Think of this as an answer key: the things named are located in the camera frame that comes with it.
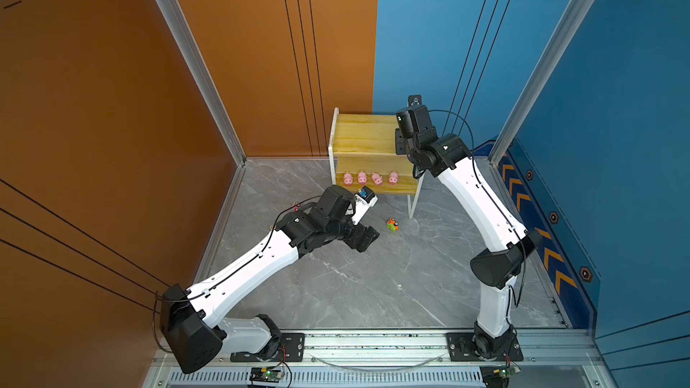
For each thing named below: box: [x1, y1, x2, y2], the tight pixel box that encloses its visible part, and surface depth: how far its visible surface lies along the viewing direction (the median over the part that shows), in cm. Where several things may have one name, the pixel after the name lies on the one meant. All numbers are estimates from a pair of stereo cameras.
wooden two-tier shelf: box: [327, 106, 425, 220], surface depth 87 cm
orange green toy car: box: [386, 216, 400, 233], surface depth 98 cm
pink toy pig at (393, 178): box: [388, 170, 400, 186], surface depth 92 cm
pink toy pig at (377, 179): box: [371, 171, 384, 186], surface depth 91 cm
